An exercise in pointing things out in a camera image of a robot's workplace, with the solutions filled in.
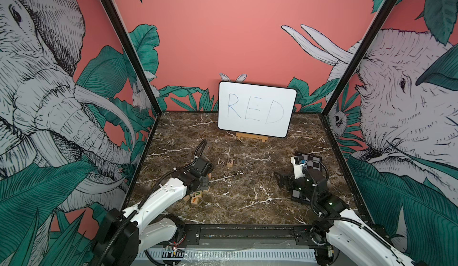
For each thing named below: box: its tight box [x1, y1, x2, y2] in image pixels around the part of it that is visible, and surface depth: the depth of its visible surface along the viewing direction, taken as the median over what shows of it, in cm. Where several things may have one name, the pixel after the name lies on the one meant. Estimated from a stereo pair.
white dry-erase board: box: [217, 81, 298, 139], surface depth 97 cm
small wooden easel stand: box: [235, 131, 269, 143], surface depth 106 cm
